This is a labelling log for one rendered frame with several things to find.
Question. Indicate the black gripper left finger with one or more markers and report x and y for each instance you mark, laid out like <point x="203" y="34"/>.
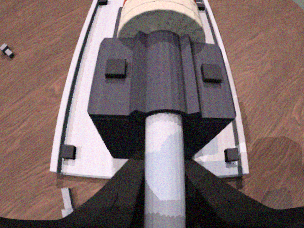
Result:
<point x="119" y="203"/>

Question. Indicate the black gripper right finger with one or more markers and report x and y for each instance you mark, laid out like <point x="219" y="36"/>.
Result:
<point x="212" y="203"/>

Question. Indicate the white and grey cylinder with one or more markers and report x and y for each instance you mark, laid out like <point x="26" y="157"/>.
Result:
<point x="164" y="198"/>

